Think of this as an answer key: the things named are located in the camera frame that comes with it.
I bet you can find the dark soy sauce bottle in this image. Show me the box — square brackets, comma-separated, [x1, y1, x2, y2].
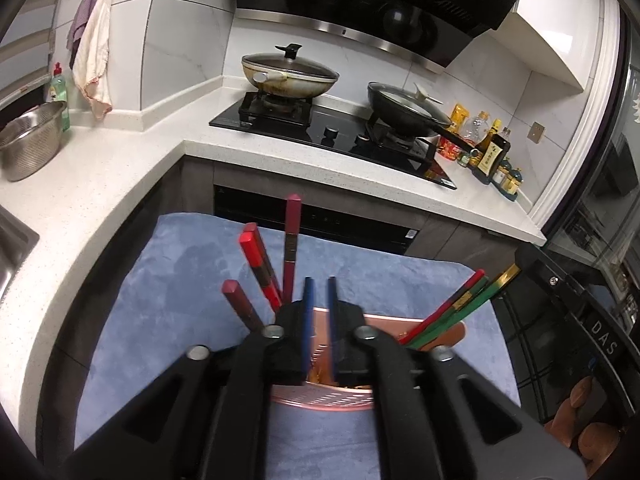
[474, 129, 512, 177]

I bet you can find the yellow seasoning packet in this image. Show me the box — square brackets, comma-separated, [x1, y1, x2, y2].
[450, 103, 473, 133]

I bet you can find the rack of small jars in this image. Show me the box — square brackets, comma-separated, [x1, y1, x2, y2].
[492, 157, 526, 196]

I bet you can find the person's right hand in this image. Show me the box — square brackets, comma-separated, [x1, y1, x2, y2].
[544, 375, 628, 480]

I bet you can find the green dish soap bottle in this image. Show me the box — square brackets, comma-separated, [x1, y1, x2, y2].
[49, 62, 72, 133]

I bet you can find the green chopstick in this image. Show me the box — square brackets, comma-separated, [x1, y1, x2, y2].
[407, 277, 495, 348]
[415, 285, 503, 352]

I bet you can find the red chopstick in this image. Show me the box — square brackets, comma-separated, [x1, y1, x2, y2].
[248, 222, 284, 307]
[239, 225, 278, 311]

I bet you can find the blue plush mat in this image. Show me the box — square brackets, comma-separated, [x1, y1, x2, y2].
[74, 212, 523, 480]

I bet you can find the maroon chopstick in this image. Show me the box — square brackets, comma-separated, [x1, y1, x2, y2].
[221, 280, 265, 335]
[283, 193, 302, 303]
[400, 269, 486, 346]

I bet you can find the dark glass door cabinet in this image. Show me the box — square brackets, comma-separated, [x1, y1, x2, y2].
[542, 10, 640, 311]

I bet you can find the black gas stove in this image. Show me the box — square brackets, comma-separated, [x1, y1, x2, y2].
[209, 91, 458, 191]

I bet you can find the black frying pan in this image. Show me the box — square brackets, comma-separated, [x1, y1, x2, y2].
[367, 81, 476, 153]

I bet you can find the clear plastic oil bottle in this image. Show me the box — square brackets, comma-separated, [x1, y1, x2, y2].
[460, 111, 491, 148]

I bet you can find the white hanging towel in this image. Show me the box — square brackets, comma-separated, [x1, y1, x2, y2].
[72, 0, 118, 118]

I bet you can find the beige wok with lid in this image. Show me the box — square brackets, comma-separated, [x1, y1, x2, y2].
[241, 44, 341, 100]

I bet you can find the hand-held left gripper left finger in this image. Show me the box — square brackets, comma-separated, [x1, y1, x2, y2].
[65, 276, 316, 480]

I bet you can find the black built-in appliance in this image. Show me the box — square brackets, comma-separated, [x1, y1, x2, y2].
[214, 185, 423, 256]

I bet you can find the black range hood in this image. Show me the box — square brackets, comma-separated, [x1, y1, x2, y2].
[235, 0, 526, 68]

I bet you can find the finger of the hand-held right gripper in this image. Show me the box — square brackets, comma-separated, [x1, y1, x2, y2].
[514, 244, 588, 307]

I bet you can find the steel colander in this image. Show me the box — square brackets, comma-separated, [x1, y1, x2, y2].
[0, 101, 68, 182]

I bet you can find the pink perforated utensil holder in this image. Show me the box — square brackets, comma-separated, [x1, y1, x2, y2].
[270, 307, 468, 413]

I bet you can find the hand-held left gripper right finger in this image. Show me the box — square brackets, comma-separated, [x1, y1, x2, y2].
[326, 276, 586, 480]

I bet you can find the steel sink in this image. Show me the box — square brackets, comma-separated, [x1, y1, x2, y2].
[0, 207, 41, 301]

